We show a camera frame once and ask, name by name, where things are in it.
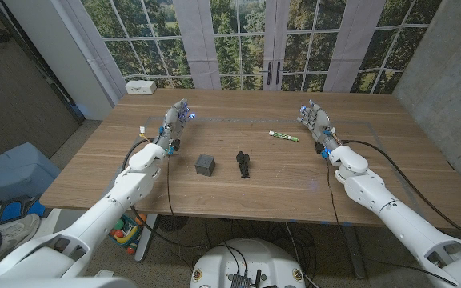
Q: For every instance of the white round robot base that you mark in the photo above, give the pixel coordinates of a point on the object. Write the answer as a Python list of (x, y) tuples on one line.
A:
[(254, 256)]

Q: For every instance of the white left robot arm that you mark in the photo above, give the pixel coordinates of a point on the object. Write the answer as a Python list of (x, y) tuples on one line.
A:
[(126, 188)]

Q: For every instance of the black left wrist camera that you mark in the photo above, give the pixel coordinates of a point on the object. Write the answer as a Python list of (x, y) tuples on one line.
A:
[(175, 145)]

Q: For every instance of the white box device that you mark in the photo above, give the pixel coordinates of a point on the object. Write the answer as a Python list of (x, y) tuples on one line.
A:
[(140, 87)]

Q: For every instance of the printed window forest backdrop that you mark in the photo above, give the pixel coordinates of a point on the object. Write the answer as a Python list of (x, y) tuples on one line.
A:
[(230, 40)]

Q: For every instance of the white robot torso edge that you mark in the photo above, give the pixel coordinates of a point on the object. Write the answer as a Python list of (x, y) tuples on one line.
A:
[(54, 283)]

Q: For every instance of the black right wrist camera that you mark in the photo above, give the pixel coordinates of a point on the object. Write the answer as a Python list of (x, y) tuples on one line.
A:
[(319, 147)]

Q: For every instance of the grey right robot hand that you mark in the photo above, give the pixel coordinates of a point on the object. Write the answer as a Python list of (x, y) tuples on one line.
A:
[(318, 120)]

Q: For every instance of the grey table leg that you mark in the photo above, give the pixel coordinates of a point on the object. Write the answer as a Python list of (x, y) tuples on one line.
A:
[(354, 256), (146, 240)]

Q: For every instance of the teal basket of toys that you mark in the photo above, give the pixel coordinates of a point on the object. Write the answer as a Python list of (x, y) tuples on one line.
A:
[(124, 236)]

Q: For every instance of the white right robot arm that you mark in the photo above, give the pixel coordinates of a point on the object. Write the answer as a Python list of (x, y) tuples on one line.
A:
[(374, 192)]

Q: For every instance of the round black floor fan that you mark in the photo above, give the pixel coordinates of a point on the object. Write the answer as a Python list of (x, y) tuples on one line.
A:
[(172, 222)]

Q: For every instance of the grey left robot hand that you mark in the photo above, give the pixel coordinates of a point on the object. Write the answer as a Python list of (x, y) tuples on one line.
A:
[(172, 124)]

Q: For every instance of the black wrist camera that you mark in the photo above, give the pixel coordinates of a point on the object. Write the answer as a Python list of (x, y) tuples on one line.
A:
[(175, 145), (319, 147)]

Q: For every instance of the dark grey cube block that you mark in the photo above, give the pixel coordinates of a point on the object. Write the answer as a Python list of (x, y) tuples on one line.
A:
[(205, 165)]

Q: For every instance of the green white marker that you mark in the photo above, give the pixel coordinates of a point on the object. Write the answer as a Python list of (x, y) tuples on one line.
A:
[(283, 136)]

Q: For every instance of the blue grey bin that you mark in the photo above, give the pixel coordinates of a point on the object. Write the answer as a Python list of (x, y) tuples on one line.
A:
[(14, 172)]

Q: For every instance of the grey sneaker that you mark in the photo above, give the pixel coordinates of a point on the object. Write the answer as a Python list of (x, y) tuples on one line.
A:
[(14, 234)]

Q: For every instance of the blue black pad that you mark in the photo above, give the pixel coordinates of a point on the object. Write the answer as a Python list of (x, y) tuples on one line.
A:
[(12, 210)]

